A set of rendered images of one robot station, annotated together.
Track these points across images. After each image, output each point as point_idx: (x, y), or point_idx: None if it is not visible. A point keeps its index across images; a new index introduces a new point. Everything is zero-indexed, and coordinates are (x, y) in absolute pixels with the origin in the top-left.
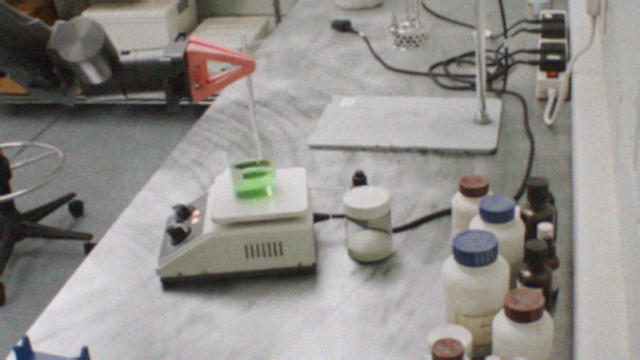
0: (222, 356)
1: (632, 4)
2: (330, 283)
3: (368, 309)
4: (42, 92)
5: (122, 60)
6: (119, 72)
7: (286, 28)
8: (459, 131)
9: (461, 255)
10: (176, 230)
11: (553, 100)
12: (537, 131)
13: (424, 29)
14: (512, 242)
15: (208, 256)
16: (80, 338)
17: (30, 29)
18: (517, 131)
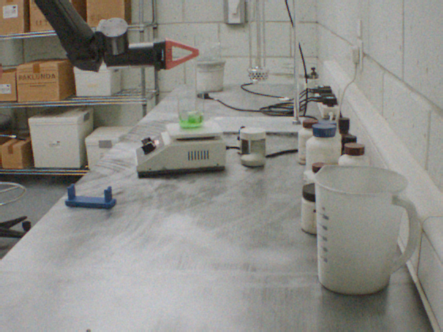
0: (185, 196)
1: (391, 13)
2: (236, 173)
3: (260, 180)
4: (84, 62)
5: (130, 46)
6: (127, 51)
7: (170, 98)
8: (285, 126)
9: (318, 131)
10: (148, 145)
11: (332, 117)
12: None
13: (266, 69)
14: None
15: (167, 158)
16: (99, 194)
17: (84, 26)
18: None
